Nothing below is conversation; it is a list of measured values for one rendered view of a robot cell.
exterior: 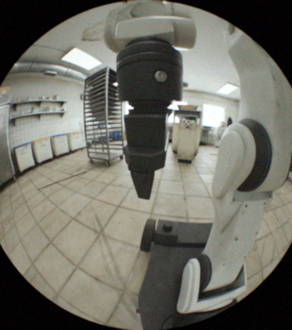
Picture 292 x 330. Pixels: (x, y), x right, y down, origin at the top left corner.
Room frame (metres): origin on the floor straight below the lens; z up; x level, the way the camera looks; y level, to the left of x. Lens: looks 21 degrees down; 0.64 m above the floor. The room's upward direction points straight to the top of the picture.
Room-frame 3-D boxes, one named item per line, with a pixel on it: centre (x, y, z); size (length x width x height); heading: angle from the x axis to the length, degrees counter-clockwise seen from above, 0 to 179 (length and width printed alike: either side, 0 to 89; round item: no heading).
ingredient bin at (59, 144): (2.43, 2.91, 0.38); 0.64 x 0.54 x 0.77; 75
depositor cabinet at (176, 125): (2.95, -1.27, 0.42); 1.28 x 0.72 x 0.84; 158
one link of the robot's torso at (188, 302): (-0.05, -0.20, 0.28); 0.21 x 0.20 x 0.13; 166
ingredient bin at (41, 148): (1.80, 3.07, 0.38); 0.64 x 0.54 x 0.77; 76
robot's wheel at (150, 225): (0.28, -0.02, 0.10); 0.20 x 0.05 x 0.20; 166
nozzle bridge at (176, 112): (2.51, -1.09, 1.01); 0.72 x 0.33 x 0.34; 68
